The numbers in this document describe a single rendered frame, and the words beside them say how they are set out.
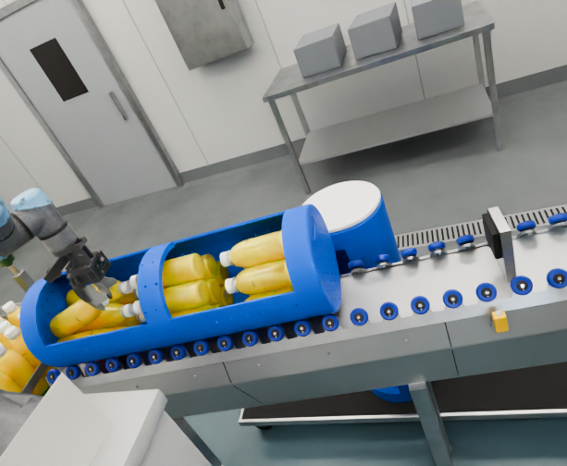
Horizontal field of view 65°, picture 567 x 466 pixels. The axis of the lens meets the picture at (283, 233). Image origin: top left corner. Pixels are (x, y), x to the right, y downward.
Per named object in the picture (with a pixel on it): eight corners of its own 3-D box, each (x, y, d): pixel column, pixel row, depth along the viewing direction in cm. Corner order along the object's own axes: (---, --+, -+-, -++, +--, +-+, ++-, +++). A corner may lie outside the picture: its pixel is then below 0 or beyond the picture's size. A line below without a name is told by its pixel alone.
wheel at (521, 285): (530, 274, 99) (528, 273, 101) (509, 277, 100) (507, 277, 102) (536, 293, 98) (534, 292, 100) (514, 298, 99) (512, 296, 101)
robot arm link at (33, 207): (1, 204, 104) (33, 184, 109) (31, 239, 110) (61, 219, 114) (11, 207, 99) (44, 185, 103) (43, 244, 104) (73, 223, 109)
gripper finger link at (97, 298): (113, 312, 117) (95, 284, 114) (94, 317, 119) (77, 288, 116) (118, 306, 120) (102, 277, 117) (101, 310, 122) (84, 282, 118)
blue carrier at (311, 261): (343, 336, 110) (304, 251, 95) (65, 386, 135) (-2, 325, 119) (340, 260, 133) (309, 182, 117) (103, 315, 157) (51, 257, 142)
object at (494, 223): (517, 280, 106) (511, 229, 98) (499, 284, 107) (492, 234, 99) (504, 254, 114) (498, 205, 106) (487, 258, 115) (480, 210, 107)
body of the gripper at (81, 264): (102, 284, 113) (73, 249, 107) (75, 291, 116) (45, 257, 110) (114, 265, 120) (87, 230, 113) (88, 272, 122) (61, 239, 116)
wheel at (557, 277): (568, 266, 96) (565, 265, 98) (545, 270, 98) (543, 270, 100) (573, 286, 96) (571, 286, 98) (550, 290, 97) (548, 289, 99)
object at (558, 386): (637, 435, 152) (639, 410, 145) (250, 440, 207) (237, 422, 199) (585, 320, 193) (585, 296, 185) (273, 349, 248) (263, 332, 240)
